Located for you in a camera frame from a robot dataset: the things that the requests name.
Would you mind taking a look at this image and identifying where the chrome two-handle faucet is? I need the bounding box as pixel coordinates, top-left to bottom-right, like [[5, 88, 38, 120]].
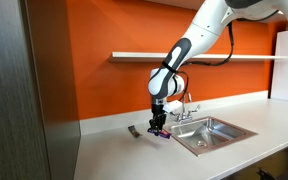
[[168, 91, 202, 125]]

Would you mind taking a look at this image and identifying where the purple chocolate bar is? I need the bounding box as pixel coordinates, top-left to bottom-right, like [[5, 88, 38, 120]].
[[146, 128, 173, 140]]

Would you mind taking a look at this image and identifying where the black chair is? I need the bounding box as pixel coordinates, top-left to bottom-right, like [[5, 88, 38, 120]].
[[255, 167, 288, 180]]

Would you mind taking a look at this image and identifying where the dark wood cabinet panel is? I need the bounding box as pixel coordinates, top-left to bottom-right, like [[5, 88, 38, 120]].
[[0, 0, 82, 180]]

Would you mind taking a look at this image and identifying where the white counter backsplash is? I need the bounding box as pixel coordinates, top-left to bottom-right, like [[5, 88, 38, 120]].
[[79, 89, 270, 137]]

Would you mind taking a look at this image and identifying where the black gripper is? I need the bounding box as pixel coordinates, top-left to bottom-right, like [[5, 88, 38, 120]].
[[148, 102, 168, 135]]

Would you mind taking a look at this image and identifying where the high white wall shelf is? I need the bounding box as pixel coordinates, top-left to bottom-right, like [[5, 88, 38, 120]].
[[143, 0, 206, 11]]

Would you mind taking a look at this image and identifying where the stainless steel sink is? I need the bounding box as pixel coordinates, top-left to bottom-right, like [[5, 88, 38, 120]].
[[163, 115, 259, 158]]

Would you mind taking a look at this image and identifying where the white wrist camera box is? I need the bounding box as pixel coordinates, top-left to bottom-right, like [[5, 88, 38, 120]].
[[162, 99, 184, 115]]

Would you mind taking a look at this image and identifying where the dark brown snack bar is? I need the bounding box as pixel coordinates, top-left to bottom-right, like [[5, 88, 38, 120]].
[[127, 124, 143, 139]]

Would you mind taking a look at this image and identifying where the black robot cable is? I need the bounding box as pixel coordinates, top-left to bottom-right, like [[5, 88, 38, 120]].
[[176, 20, 236, 101]]

